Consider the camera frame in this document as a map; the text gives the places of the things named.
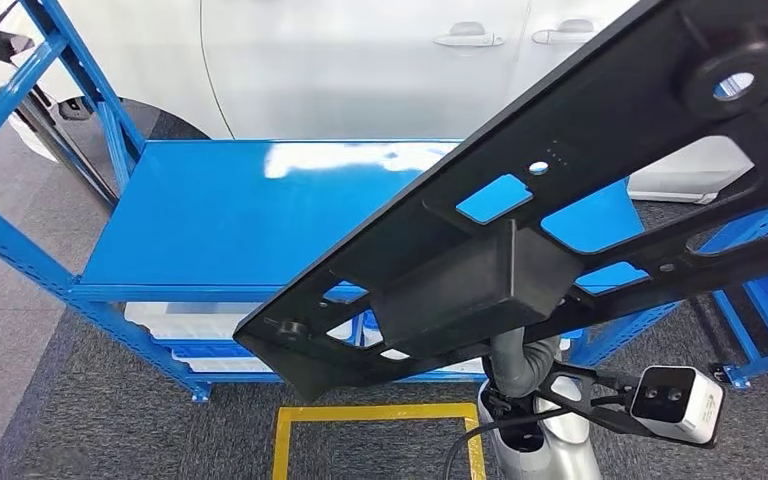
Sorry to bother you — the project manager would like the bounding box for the white car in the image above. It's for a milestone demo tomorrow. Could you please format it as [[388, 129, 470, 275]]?
[[0, 0, 756, 205]]

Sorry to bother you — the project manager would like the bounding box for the yellow floor tape square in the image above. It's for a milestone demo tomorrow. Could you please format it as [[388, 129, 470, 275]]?
[[271, 402, 488, 480]]

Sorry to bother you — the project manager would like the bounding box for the black plastic frame part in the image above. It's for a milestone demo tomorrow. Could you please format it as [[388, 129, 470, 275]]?
[[232, 0, 768, 403]]

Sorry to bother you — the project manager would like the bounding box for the white plastic bin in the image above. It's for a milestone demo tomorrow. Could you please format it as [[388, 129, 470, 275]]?
[[171, 354, 273, 374], [124, 302, 263, 340], [436, 357, 491, 374]]

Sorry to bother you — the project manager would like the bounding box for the thick black cable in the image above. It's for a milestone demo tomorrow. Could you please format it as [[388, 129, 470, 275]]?
[[443, 394, 634, 480]]

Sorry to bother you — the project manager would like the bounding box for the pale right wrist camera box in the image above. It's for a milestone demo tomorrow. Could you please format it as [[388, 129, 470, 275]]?
[[629, 364, 726, 446]]

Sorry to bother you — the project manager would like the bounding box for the white car door handle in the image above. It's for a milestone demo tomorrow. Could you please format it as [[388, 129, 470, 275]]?
[[531, 18, 597, 46], [432, 21, 506, 49]]

